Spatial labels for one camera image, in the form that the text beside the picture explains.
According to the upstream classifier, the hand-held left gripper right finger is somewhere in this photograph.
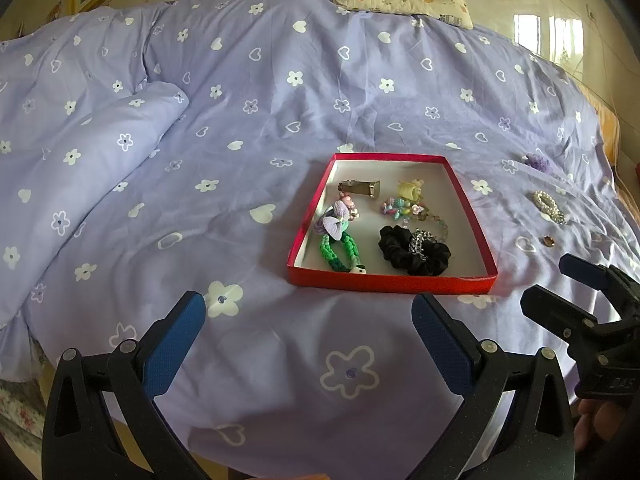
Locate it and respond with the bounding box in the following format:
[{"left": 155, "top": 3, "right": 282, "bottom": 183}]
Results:
[{"left": 407, "top": 292, "right": 576, "bottom": 480}]

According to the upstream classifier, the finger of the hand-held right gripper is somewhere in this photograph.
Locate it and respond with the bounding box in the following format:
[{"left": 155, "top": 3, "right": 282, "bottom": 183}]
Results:
[
  {"left": 559, "top": 254, "right": 640, "bottom": 321},
  {"left": 520, "top": 285, "right": 621, "bottom": 341}
]

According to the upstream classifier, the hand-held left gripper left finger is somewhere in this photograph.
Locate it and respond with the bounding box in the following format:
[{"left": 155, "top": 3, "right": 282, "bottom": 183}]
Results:
[{"left": 42, "top": 291, "right": 207, "bottom": 480}]

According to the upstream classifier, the red shallow cardboard box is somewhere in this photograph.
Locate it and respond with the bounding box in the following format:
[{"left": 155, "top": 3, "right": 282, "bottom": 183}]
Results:
[{"left": 286, "top": 153, "right": 498, "bottom": 295}]

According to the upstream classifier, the silver chain bracelet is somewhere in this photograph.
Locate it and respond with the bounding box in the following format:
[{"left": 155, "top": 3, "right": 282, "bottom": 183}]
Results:
[{"left": 409, "top": 229, "right": 435, "bottom": 261}]

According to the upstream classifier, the colourful glass bead bracelet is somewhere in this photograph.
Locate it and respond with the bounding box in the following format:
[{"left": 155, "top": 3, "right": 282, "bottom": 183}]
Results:
[{"left": 415, "top": 210, "right": 450, "bottom": 241}]

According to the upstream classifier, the green braided hair tie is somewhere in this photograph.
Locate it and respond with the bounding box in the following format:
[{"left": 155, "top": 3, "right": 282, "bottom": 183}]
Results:
[{"left": 320, "top": 232, "right": 370, "bottom": 276}]

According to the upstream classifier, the yellow hair claw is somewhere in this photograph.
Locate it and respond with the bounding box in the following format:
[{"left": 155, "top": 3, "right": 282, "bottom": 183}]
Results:
[{"left": 397, "top": 177, "right": 426, "bottom": 201}]

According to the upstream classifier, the purple bow hair tie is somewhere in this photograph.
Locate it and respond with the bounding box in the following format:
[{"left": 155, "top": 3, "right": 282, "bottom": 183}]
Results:
[{"left": 314, "top": 199, "right": 361, "bottom": 241}]

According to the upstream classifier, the metal hair clip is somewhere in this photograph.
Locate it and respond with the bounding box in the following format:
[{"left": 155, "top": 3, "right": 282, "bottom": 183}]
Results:
[{"left": 338, "top": 179, "right": 382, "bottom": 203}]

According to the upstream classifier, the person's right hand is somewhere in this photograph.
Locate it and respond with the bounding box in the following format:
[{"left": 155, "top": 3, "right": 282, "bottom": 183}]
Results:
[{"left": 575, "top": 396, "right": 633, "bottom": 453}]

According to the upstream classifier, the black scrunchie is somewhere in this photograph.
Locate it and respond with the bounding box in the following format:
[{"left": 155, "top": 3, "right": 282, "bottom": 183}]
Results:
[{"left": 377, "top": 225, "right": 452, "bottom": 276}]

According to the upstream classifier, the floral bed sheet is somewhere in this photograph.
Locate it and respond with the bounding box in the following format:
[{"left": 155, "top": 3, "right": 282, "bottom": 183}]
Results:
[{"left": 0, "top": 375, "right": 56, "bottom": 456}]

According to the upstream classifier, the purple floral blanket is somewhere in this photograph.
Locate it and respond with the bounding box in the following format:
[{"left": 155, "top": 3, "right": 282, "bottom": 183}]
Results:
[{"left": 0, "top": 0, "right": 618, "bottom": 480}]

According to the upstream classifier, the pearl bead bracelet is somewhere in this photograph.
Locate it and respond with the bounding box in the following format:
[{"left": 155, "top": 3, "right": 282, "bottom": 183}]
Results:
[{"left": 532, "top": 190, "right": 567, "bottom": 225}]

